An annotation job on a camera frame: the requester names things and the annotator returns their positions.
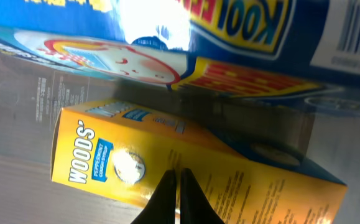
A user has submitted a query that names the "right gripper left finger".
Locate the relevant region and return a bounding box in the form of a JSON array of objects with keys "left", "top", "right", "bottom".
[{"left": 131, "top": 170, "right": 177, "bottom": 224}]

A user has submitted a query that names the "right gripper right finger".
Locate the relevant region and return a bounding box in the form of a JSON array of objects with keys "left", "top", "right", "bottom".
[{"left": 180, "top": 168, "right": 224, "bottom": 224}]

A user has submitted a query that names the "yellow Woods syrup box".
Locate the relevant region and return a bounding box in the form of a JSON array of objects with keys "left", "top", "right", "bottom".
[{"left": 50, "top": 100, "right": 347, "bottom": 223}]

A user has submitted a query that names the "blue Kool Fever box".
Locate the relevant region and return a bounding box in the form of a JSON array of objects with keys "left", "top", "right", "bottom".
[{"left": 0, "top": 0, "right": 360, "bottom": 178}]

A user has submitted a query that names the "clear plastic container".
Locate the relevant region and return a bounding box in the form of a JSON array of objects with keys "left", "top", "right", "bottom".
[{"left": 0, "top": 54, "right": 360, "bottom": 223}]

